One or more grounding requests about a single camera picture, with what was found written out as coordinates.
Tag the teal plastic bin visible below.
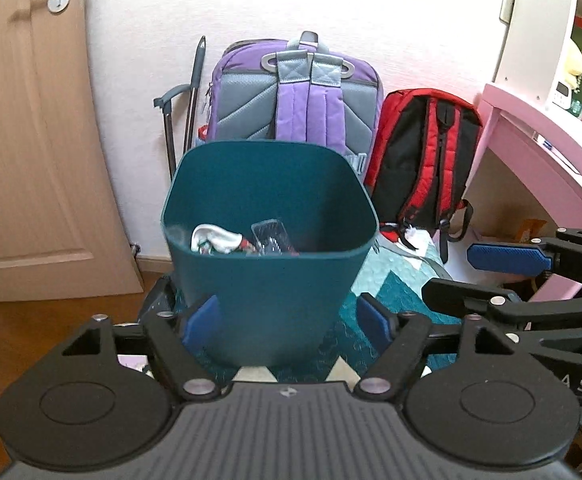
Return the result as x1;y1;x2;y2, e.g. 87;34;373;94
160;141;378;367

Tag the clear plastic tray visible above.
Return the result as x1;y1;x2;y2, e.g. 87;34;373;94
251;217;302;257

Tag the red black backpack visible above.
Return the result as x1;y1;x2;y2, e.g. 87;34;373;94
363;89;485;264

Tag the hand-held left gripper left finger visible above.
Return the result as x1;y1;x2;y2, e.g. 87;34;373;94
61;294;233;402

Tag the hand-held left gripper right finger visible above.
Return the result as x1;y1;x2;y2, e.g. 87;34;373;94
353;292;536;402

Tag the pink desk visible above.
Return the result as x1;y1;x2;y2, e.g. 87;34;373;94
441;82;582;307

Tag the small white device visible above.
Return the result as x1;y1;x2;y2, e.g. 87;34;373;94
550;77;573;107

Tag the green white printed bag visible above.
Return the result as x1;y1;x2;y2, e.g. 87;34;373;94
191;224;260;256

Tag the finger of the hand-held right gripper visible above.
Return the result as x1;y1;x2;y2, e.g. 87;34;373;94
421;277;582;335
467;228;582;287

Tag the beige wooden door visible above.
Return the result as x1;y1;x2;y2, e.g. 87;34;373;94
0;0;144;304

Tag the white bookshelf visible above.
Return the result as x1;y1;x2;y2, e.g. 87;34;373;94
491;0;582;113

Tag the teal white zigzag quilt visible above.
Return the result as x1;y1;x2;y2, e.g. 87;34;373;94
141;240;468;387

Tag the orange cardboard box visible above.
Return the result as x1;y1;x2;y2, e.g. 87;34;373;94
518;217;548;244

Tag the purple grey backpack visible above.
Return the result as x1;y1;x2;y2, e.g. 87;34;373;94
198;31;385;182

